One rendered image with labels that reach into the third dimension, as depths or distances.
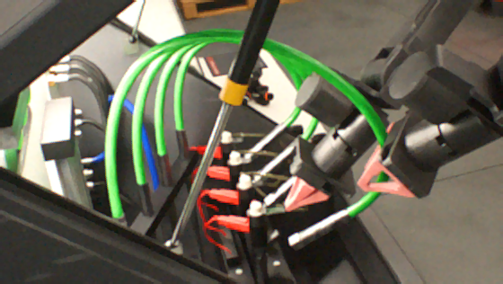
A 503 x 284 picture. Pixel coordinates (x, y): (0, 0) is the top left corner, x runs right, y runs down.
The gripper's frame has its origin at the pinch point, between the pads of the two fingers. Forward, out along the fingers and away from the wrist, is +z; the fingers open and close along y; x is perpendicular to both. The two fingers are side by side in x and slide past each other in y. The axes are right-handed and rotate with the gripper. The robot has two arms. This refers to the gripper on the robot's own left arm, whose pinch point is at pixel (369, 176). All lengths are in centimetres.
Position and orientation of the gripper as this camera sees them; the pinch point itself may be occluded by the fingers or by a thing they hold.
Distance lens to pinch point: 86.2
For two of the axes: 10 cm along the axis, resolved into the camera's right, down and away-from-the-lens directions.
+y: -4.3, 6.4, -6.3
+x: 7.3, 6.6, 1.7
